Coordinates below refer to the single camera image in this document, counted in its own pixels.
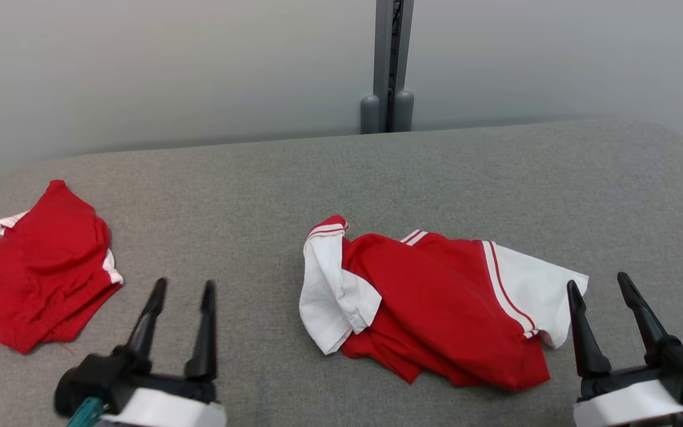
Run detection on red and white t-shirt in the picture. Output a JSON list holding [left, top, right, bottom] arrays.
[[299, 215, 590, 393]]

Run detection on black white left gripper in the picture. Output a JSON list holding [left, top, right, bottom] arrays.
[[53, 277, 228, 427]]

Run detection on grey metal post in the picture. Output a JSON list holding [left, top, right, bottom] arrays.
[[373, 0, 415, 132]]

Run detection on grey cylinder post foot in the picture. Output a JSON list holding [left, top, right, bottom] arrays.
[[360, 95, 381, 135], [394, 90, 415, 132]]

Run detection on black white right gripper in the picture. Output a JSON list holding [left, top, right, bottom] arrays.
[[566, 272, 683, 427]]

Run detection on red shorts with white trim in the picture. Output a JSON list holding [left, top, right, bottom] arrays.
[[0, 180, 124, 355]]

